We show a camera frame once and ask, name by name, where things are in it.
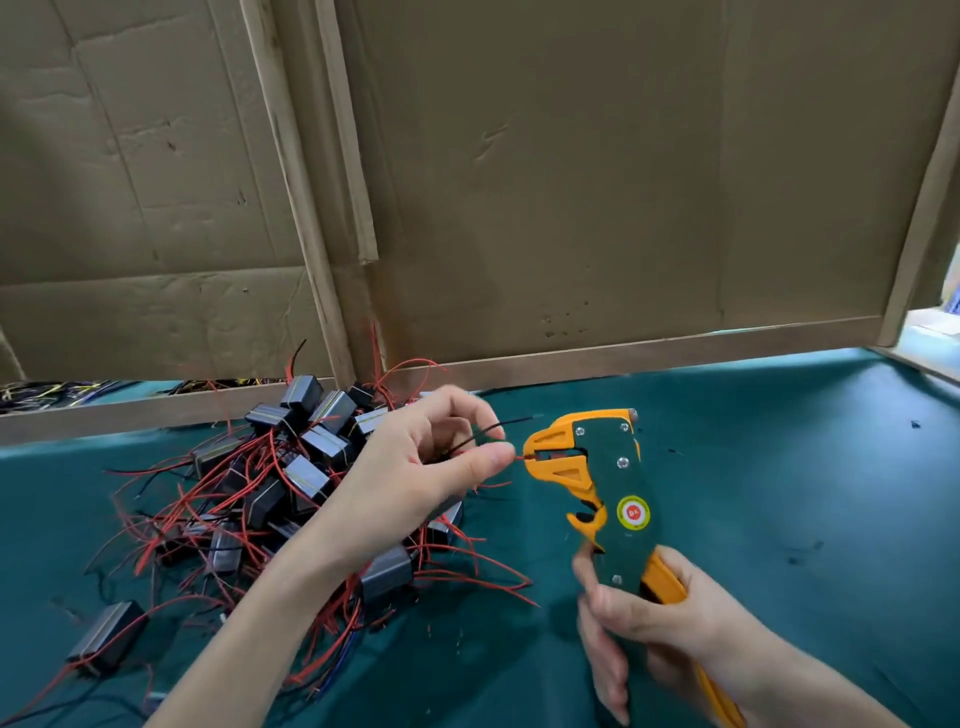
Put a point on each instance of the person's left hand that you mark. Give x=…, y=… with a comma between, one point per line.
x=398, y=480

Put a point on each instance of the person's right hand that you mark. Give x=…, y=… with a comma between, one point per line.
x=683, y=630

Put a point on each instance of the person's right forearm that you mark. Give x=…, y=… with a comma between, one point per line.
x=810, y=698

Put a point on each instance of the person's left forearm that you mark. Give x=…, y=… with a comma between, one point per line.
x=240, y=645

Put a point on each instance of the thin wooden strip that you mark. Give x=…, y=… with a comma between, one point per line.
x=348, y=150

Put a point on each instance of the flat grey board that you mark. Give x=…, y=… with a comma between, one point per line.
x=933, y=353

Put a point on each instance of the creased brown cardboard panel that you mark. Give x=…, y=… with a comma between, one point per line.
x=135, y=180

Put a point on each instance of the smooth brown cardboard panel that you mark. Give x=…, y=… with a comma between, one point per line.
x=645, y=165

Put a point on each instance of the long wooden bottom rail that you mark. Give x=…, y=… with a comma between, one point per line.
x=630, y=357

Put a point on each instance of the short wooden bottom rail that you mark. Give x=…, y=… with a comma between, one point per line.
x=135, y=416

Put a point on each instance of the wide wooden post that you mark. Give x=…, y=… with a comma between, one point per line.
x=293, y=195

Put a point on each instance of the wooden corner post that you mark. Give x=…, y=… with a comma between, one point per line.
x=923, y=225

